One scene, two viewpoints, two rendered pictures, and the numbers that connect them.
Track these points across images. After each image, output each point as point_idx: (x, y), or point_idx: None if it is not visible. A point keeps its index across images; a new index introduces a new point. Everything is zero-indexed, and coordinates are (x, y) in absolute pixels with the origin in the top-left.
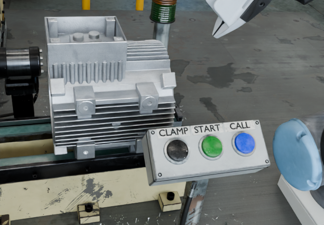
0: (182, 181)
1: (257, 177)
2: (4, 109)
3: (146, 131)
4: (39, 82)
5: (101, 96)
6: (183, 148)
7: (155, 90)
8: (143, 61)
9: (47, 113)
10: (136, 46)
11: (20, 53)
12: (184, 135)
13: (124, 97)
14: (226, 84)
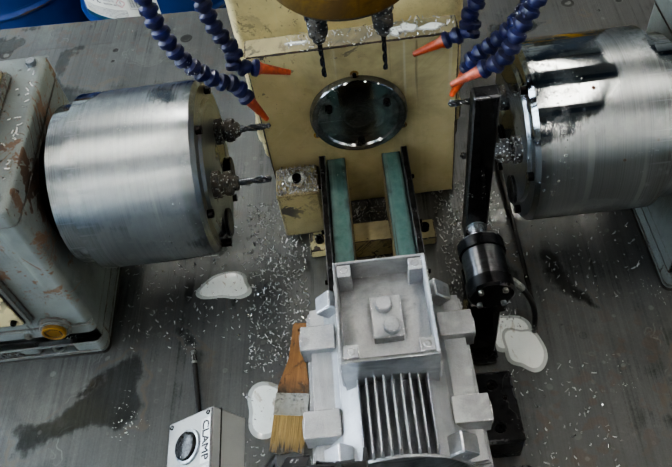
0: None
1: None
2: (568, 305)
3: (220, 408)
4: (666, 348)
5: (321, 362)
6: (182, 451)
7: (314, 435)
8: (359, 410)
9: (564, 368)
10: (394, 398)
11: (479, 262)
12: (200, 455)
13: (316, 392)
14: None
